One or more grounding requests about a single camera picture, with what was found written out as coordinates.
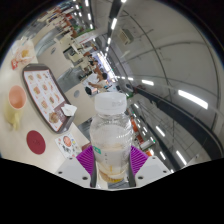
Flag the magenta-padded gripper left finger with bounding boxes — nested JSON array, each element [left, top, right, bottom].
[[54, 143, 98, 188]]

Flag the flat round red coaster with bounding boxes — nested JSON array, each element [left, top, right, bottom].
[[26, 129, 47, 155]]

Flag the beige chair with round emblem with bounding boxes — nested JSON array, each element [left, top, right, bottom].
[[36, 46, 73, 81], [64, 81, 98, 128]]

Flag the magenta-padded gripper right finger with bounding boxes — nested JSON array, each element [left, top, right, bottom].
[[126, 144, 173, 188]]

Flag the clear plastic drink bottle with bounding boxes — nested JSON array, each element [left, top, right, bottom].
[[89, 91, 134, 184]]

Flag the white crumpled napkin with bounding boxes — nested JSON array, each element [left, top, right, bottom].
[[60, 103, 78, 118]]

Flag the person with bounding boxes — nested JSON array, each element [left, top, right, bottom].
[[87, 71, 109, 90]]

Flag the dark food tray with liner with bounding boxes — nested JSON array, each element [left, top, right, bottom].
[[21, 63, 76, 134]]

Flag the ceiling air conditioner unit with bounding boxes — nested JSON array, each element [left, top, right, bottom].
[[118, 28, 135, 46]]

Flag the ceiling strip lights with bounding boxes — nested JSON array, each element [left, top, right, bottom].
[[71, 0, 209, 166]]

